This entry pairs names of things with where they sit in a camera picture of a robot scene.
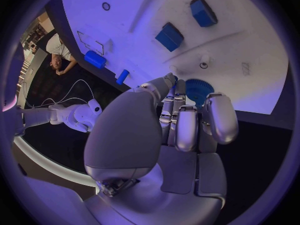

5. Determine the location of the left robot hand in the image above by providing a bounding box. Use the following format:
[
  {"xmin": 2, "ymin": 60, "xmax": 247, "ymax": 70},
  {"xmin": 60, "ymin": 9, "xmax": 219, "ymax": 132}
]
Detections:
[{"xmin": 83, "ymin": 72, "xmax": 240, "ymax": 225}]

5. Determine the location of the white task board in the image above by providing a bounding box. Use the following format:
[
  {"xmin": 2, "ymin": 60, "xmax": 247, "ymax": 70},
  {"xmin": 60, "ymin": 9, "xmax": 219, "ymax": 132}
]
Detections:
[{"xmin": 60, "ymin": 0, "xmax": 290, "ymax": 115}]

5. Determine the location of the blue gear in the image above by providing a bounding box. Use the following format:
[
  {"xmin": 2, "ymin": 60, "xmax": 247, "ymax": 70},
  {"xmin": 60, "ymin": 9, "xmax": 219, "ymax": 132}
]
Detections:
[{"xmin": 184, "ymin": 78, "xmax": 216, "ymax": 109}]

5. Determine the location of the short blue cylinder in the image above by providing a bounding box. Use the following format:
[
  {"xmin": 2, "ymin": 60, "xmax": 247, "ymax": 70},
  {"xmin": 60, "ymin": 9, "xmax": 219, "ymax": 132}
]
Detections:
[{"xmin": 83, "ymin": 49, "xmax": 108, "ymax": 70}]

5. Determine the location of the blue block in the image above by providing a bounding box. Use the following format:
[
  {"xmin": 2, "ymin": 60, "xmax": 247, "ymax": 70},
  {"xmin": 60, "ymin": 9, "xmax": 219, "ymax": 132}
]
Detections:
[
  {"xmin": 154, "ymin": 22, "xmax": 185, "ymax": 53},
  {"xmin": 189, "ymin": 0, "xmax": 219, "ymax": 28}
]

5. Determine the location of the person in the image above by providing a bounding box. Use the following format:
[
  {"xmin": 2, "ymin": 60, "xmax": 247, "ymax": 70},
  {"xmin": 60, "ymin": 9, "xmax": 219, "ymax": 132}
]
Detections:
[{"xmin": 45, "ymin": 32, "xmax": 79, "ymax": 76}]

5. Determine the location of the white cable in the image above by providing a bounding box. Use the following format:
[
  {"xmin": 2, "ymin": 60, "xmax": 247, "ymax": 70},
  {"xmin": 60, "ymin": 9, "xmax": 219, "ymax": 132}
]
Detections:
[
  {"xmin": 32, "ymin": 96, "xmax": 90, "ymax": 110},
  {"xmin": 56, "ymin": 79, "xmax": 96, "ymax": 105}
]

